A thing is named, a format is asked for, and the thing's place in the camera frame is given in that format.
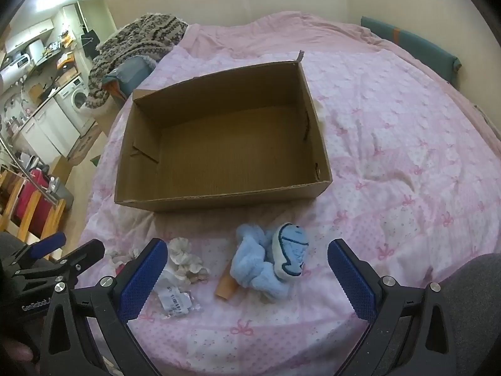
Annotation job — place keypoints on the teal headboard cushion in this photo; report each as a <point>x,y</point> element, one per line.
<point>415,43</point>

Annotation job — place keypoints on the blue grey plush toy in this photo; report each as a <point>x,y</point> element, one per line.
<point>250,270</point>

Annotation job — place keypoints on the grey blue pillow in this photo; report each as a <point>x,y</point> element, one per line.
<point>131,72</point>

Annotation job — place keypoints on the red cloth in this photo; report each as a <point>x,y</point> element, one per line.
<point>31,199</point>

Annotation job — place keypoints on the grey patterned knit blanket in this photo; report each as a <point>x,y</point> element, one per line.
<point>137,39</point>

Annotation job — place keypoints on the person's left leg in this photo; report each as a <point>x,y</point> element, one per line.
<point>9,244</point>

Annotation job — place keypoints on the brown cardboard box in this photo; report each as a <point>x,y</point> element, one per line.
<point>227,152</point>

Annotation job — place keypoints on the pink printed bed blanket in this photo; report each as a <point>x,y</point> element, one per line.
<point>391,145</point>

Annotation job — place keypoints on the person's right leg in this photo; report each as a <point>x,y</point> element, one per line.
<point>473,301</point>

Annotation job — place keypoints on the clear plastic labelled packet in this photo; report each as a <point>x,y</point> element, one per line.
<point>176,301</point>

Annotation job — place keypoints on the wooden chair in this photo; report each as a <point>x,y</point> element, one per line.
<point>37,203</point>

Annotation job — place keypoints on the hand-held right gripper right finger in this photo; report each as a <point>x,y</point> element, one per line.
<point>352,282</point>

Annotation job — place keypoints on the green floor item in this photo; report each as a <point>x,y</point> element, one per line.
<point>95,159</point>

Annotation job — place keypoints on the grey bin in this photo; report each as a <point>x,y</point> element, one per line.
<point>62,196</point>

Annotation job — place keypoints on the blue white plush shoe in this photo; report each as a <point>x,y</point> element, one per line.
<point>291,248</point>

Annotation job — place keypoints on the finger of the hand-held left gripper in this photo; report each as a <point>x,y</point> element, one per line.
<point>50,242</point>
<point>83,253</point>

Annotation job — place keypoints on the person's left hand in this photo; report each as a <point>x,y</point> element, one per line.
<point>13,351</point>

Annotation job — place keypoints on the white washing machine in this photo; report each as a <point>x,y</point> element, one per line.
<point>76,100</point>

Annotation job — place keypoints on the white microwave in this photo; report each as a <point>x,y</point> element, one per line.
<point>17,62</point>

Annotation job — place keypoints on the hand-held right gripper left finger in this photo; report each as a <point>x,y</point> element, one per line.
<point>143,280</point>

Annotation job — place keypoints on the person's leg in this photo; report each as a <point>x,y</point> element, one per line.
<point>9,244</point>
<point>473,301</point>

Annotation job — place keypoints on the white kitchen cabinet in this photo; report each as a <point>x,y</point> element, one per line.
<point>47,129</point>

